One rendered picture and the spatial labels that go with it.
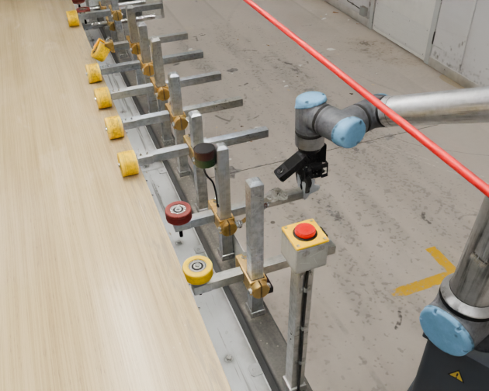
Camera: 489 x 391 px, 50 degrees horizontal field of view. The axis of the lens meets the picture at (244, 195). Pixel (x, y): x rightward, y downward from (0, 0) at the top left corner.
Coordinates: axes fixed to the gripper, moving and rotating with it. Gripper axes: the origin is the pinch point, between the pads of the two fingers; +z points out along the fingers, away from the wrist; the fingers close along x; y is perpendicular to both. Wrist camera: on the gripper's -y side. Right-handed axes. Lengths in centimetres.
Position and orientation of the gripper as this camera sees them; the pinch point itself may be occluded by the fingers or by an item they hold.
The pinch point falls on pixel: (302, 196)
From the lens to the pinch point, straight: 175.3
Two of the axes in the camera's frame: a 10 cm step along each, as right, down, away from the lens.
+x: -3.6, -5.7, 7.4
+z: 0.5, 7.8, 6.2
